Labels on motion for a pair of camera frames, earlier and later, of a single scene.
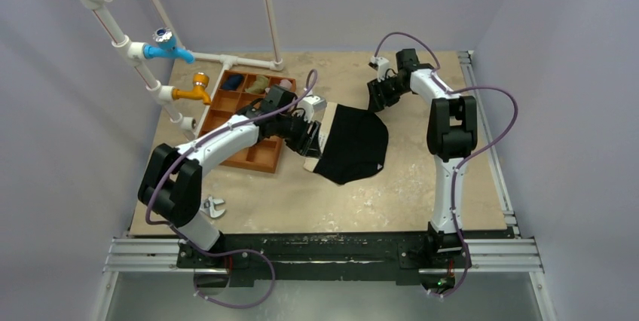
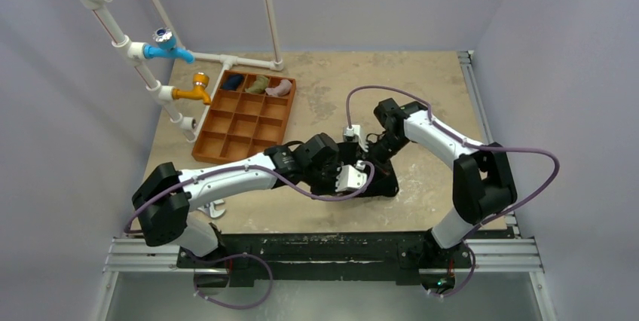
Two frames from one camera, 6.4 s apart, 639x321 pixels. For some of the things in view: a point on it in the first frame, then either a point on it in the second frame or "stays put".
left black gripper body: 292,129 to 322,179
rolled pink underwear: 285,84 stays put
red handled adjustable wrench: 209,206 stays put
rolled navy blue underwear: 232,82 stays put
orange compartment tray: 239,91 stays put
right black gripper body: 378,92 to 377,165
